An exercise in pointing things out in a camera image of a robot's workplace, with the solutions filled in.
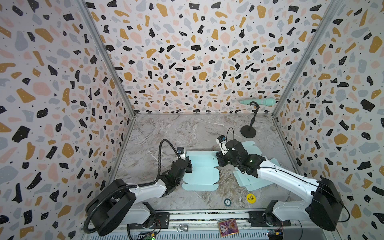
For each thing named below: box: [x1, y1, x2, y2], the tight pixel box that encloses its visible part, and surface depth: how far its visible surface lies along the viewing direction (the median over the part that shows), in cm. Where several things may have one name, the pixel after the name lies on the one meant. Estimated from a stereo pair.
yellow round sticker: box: [246, 193, 257, 204], surface depth 83 cm
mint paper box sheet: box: [181, 151, 220, 191], surface depth 85 cm
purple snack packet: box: [218, 218, 240, 238], surface depth 72 cm
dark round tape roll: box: [224, 198, 232, 207], surface depth 81 cm
